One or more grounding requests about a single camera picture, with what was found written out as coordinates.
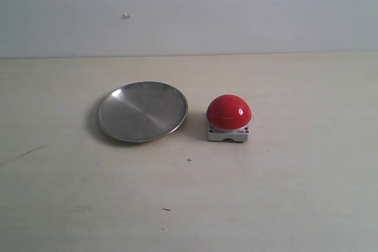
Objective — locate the round steel plate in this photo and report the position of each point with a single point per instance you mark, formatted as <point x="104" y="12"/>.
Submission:
<point x="142" y="111"/>

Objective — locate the red dome push button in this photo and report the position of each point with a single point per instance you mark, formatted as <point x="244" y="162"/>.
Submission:
<point x="228" y="117"/>

